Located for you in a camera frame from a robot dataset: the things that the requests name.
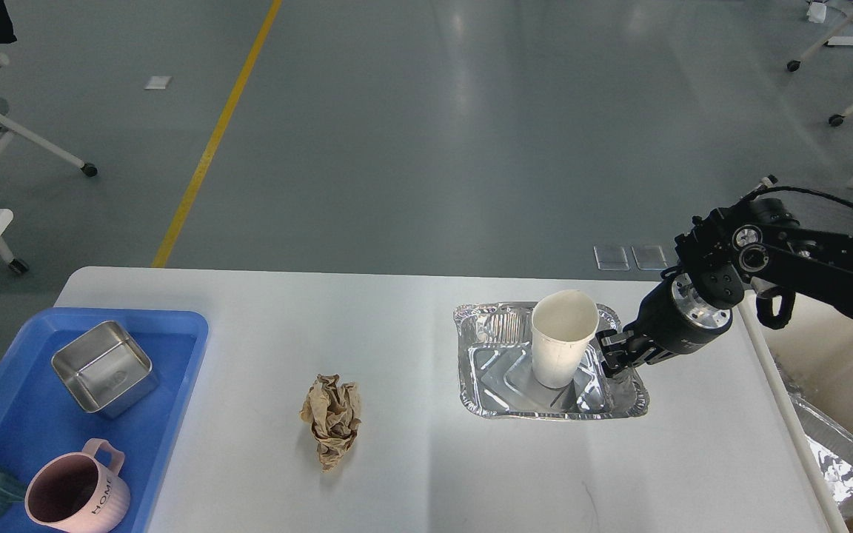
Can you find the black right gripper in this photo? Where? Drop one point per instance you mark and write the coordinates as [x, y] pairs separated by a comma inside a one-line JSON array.
[[672, 319]]

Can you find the white paper cup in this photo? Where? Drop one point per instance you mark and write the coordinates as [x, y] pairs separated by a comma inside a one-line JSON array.
[[563, 324]]

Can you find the aluminium foil tray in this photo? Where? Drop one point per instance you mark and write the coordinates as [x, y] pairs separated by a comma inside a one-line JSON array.
[[496, 377]]

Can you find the brown paper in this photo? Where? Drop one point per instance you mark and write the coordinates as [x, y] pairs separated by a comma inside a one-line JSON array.
[[332, 411]]

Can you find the stainless steel tray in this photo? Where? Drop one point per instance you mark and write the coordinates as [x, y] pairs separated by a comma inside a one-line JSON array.
[[105, 371]]

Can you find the pink mug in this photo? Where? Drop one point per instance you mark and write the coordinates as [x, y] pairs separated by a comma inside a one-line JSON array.
[[80, 491]]

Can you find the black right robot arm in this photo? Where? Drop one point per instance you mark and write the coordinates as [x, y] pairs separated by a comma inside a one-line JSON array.
[[756, 244]]

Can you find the white bin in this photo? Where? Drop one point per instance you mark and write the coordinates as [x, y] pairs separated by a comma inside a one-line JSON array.
[[815, 350]]

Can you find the blue plastic tray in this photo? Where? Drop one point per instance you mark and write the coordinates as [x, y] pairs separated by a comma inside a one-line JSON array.
[[40, 421]]

